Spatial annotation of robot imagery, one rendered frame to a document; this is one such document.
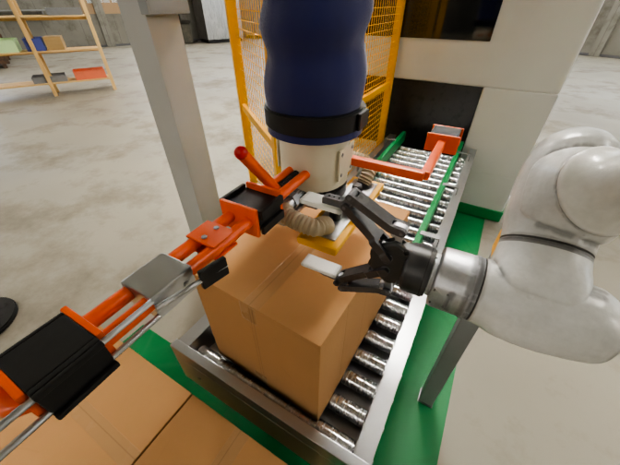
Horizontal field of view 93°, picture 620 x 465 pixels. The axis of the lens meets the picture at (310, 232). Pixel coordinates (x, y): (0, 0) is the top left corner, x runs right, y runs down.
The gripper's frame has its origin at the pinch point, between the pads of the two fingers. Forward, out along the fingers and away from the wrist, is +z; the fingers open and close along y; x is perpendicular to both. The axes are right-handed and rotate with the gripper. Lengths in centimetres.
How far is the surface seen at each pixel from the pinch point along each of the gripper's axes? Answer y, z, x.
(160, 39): -19, 106, 63
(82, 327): -2.3, 12.8, -30.2
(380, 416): 61, -21, 4
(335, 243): 11.0, 0.0, 11.6
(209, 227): -1.5, 14.4, -8.5
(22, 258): 120, 246, 3
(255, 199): -1.7, 12.9, 1.8
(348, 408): 65, -11, 3
